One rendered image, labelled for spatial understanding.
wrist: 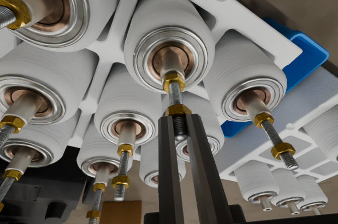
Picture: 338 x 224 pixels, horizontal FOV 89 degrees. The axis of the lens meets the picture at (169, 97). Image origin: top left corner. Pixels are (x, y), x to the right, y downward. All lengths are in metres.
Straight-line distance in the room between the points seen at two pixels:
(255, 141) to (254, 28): 0.32
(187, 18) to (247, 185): 0.47
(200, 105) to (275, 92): 0.12
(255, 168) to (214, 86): 0.37
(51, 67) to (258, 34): 0.26
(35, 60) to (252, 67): 0.23
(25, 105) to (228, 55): 0.24
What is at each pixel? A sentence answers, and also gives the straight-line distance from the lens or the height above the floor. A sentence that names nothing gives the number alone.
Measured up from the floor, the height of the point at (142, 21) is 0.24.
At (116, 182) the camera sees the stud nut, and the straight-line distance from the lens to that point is 0.20.
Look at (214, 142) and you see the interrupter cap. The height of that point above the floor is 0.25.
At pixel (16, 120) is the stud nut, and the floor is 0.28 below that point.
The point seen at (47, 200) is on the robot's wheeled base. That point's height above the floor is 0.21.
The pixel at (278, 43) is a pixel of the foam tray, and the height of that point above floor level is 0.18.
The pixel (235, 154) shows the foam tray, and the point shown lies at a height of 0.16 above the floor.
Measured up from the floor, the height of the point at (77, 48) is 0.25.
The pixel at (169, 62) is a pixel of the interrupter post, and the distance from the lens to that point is 0.16.
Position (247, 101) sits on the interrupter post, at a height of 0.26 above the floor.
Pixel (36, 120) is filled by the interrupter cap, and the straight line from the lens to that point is 0.27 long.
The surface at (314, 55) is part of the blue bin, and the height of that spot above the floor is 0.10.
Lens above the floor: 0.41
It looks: 49 degrees down
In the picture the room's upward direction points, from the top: 174 degrees clockwise
